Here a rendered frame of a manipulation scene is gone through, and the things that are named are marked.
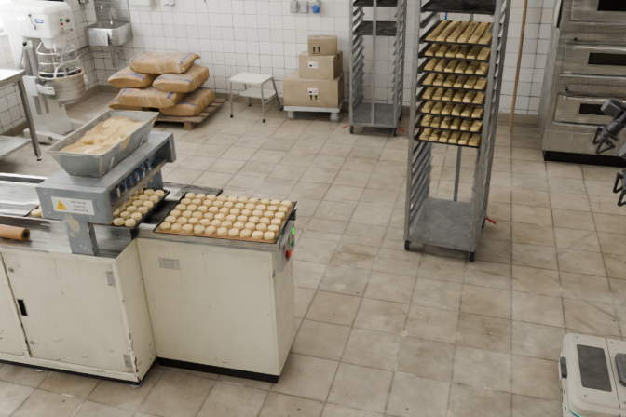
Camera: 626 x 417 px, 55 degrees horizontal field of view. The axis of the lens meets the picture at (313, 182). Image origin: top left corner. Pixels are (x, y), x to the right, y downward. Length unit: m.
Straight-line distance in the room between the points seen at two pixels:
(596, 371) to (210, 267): 1.89
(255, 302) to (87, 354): 0.95
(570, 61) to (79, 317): 4.29
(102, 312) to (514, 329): 2.28
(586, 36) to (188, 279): 3.91
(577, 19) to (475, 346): 3.01
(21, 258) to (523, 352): 2.66
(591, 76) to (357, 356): 3.27
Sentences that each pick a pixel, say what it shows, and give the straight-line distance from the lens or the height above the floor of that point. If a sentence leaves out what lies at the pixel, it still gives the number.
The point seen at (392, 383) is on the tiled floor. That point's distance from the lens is 3.37.
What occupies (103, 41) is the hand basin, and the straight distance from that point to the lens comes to 7.66.
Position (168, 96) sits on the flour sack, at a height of 0.37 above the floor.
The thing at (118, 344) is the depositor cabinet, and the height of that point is 0.31.
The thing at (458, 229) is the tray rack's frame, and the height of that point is 0.15.
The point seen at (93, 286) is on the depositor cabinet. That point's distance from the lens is 3.12.
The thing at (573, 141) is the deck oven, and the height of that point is 0.23.
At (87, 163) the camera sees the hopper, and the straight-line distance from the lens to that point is 2.88.
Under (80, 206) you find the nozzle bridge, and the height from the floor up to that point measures 1.10.
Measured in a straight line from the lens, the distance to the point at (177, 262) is 3.04.
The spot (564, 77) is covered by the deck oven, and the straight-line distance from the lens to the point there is 5.63.
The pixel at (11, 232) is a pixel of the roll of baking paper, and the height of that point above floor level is 0.89.
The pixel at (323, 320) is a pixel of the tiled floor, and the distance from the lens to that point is 3.74.
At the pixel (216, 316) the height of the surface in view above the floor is 0.42.
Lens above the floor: 2.36
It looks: 26 degrees down
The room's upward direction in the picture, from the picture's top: 2 degrees counter-clockwise
